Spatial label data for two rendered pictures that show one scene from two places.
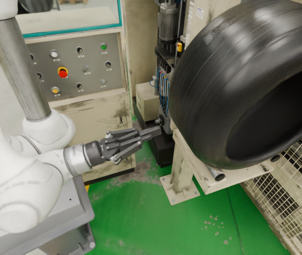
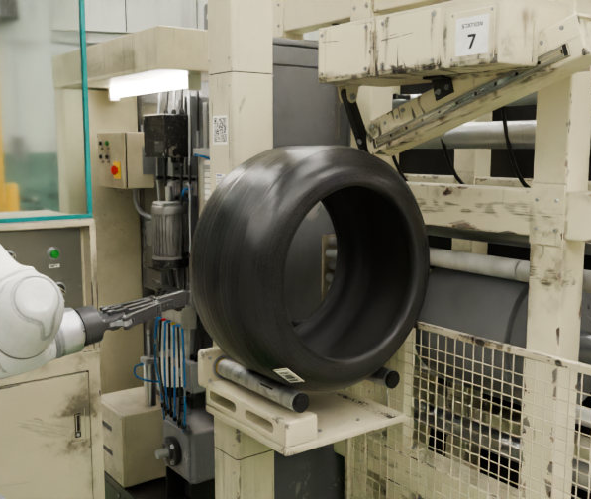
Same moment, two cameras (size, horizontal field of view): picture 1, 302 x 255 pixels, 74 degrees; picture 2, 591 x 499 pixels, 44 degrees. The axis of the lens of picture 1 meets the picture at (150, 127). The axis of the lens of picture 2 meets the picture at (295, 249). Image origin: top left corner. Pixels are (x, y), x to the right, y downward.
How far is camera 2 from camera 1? 1.11 m
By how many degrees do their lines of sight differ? 40
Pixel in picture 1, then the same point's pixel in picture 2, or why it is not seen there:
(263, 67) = (293, 183)
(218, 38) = (244, 175)
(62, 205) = not seen: outside the picture
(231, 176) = (330, 429)
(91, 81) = not seen: hidden behind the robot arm
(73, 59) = not seen: outside the picture
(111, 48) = (68, 258)
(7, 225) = (28, 300)
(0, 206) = (21, 278)
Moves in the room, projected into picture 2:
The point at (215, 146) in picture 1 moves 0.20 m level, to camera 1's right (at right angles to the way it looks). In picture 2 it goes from (267, 298) to (356, 293)
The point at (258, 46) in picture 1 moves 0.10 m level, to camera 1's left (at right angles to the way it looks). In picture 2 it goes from (283, 168) to (238, 168)
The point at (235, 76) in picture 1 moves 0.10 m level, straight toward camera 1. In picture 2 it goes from (267, 196) to (257, 199)
